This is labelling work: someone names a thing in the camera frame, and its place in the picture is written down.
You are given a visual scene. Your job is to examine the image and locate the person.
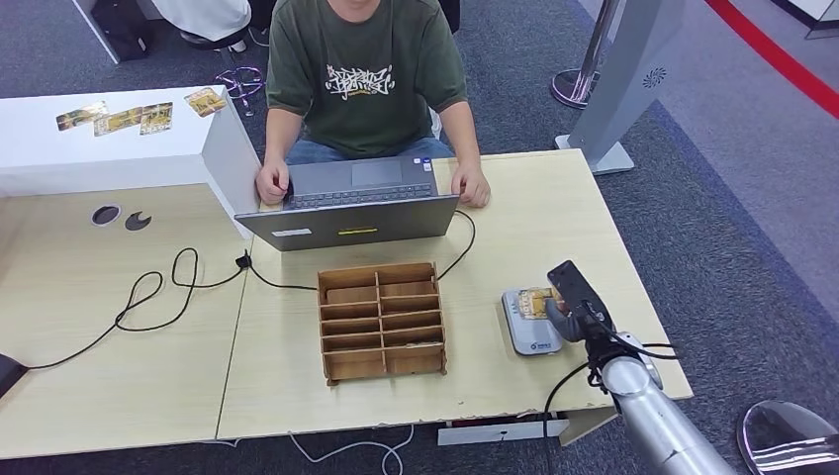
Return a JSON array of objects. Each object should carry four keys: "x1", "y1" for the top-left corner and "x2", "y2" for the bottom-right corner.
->
[
  {"x1": 255, "y1": 0, "x2": 493, "y2": 210},
  {"x1": 151, "y1": 0, "x2": 253, "y2": 42},
  {"x1": 427, "y1": 0, "x2": 461, "y2": 141}
]

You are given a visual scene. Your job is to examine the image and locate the black laptop power cable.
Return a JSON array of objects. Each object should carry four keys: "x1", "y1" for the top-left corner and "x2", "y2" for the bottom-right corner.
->
[{"x1": 26, "y1": 209, "x2": 478, "y2": 372}]

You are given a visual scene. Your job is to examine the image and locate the grey laptop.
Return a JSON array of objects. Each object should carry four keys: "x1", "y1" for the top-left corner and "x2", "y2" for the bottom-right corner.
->
[{"x1": 234, "y1": 154, "x2": 461, "y2": 253}]

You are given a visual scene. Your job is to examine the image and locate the person's right hand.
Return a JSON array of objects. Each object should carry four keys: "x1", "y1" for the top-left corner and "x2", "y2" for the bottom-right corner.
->
[{"x1": 255, "y1": 160, "x2": 292, "y2": 206}]

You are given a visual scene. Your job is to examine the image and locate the black device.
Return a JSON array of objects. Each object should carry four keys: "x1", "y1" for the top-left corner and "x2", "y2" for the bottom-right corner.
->
[{"x1": 0, "y1": 354, "x2": 29, "y2": 399}]

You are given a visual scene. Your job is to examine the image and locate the grey kiosk stand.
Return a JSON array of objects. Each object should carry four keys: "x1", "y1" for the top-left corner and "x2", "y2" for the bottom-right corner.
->
[{"x1": 554, "y1": 0, "x2": 689, "y2": 176}]

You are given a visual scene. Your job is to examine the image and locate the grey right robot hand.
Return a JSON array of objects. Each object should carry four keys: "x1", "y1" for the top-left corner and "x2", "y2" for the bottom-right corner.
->
[{"x1": 545, "y1": 288, "x2": 595, "y2": 343}]

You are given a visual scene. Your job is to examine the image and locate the round desk cable grommet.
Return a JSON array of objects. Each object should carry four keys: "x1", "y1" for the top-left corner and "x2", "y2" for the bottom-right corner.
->
[{"x1": 90, "y1": 204, "x2": 123, "y2": 229}]

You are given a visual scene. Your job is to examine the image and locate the gold patterned hotel card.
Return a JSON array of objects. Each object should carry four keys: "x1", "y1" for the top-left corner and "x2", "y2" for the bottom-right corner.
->
[
  {"x1": 92, "y1": 106, "x2": 144, "y2": 138},
  {"x1": 55, "y1": 100, "x2": 110, "y2": 132},
  {"x1": 183, "y1": 86, "x2": 229, "y2": 119},
  {"x1": 139, "y1": 101, "x2": 174, "y2": 137}
]

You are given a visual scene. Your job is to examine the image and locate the white cable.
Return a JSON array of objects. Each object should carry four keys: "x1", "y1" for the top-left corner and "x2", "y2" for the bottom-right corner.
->
[{"x1": 288, "y1": 426, "x2": 417, "y2": 475}]

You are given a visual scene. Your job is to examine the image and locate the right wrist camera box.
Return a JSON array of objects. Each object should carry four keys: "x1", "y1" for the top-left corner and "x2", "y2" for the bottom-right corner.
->
[{"x1": 547, "y1": 259, "x2": 616, "y2": 330}]

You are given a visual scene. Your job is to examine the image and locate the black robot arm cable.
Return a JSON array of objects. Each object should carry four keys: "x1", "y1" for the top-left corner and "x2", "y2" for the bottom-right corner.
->
[{"x1": 542, "y1": 340, "x2": 680, "y2": 475}]

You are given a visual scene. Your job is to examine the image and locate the gold patterned ID card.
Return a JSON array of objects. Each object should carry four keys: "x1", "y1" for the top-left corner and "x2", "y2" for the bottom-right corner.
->
[{"x1": 517, "y1": 287, "x2": 564, "y2": 322}]

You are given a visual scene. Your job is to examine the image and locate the wooden card organizer box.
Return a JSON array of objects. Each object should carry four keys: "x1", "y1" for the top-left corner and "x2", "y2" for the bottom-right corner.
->
[{"x1": 317, "y1": 262, "x2": 449, "y2": 388}]

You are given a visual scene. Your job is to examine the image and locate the chair star base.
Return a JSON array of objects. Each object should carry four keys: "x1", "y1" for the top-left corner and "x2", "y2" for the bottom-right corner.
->
[{"x1": 215, "y1": 65, "x2": 265, "y2": 118}]

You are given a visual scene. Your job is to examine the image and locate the grey card reader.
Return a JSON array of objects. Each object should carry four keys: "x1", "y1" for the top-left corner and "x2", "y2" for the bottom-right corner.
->
[{"x1": 501, "y1": 288, "x2": 565, "y2": 357}]

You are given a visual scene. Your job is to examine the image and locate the shiny chrome round base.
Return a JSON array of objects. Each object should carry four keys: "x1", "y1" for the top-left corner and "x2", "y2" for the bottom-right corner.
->
[{"x1": 736, "y1": 400, "x2": 839, "y2": 475}]

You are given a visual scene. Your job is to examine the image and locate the person's left hand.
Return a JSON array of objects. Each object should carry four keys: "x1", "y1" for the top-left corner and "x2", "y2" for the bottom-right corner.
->
[{"x1": 450, "y1": 162, "x2": 493, "y2": 210}]

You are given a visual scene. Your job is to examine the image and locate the chrome stanchion post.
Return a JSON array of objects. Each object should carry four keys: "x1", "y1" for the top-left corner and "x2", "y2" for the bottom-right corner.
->
[{"x1": 550, "y1": 0, "x2": 622, "y2": 110}]

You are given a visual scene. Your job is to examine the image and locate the white counter block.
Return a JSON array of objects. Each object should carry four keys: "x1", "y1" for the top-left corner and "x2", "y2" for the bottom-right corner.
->
[{"x1": 0, "y1": 85, "x2": 262, "y2": 239}]

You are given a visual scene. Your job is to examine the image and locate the display cabinet base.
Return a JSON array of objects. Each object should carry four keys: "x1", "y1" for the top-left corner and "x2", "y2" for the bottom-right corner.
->
[{"x1": 772, "y1": 0, "x2": 839, "y2": 40}]

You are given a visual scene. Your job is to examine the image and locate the black case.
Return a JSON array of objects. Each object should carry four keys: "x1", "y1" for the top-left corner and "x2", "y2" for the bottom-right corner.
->
[{"x1": 90, "y1": 0, "x2": 150, "y2": 59}]

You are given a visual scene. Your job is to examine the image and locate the black round stool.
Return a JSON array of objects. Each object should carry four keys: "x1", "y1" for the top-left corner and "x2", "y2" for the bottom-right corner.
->
[{"x1": 180, "y1": 29, "x2": 250, "y2": 52}]

